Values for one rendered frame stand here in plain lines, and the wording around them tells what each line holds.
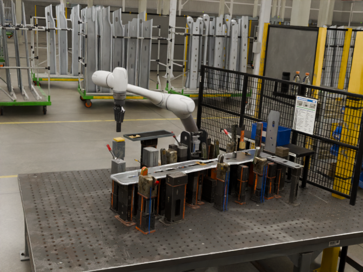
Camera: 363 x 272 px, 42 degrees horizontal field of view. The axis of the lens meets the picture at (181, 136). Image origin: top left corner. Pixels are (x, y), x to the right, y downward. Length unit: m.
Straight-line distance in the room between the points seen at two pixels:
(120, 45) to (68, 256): 8.08
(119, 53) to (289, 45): 5.30
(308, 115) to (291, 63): 1.98
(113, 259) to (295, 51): 3.84
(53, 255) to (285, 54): 4.11
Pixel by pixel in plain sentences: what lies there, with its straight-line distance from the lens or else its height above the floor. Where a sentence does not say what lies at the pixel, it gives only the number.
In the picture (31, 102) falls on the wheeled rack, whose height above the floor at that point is 0.26.
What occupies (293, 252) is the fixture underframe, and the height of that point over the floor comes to 0.59.
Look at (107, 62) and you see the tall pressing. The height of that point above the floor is 0.95.
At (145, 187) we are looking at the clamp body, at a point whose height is 1.00.
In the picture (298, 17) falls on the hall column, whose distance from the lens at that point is 11.08.
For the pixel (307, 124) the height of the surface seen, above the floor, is 1.23.
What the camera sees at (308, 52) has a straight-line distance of 5.63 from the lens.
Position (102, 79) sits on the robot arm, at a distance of 3.29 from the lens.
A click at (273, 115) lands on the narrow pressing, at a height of 1.30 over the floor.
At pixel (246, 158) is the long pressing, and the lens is 3.62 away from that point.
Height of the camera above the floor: 2.04
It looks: 15 degrees down
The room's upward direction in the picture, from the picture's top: 4 degrees clockwise
